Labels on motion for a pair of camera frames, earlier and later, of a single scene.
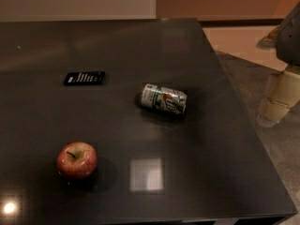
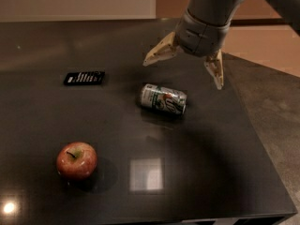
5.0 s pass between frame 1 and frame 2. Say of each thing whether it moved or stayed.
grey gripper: moved
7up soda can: stayed
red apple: stayed
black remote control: stayed
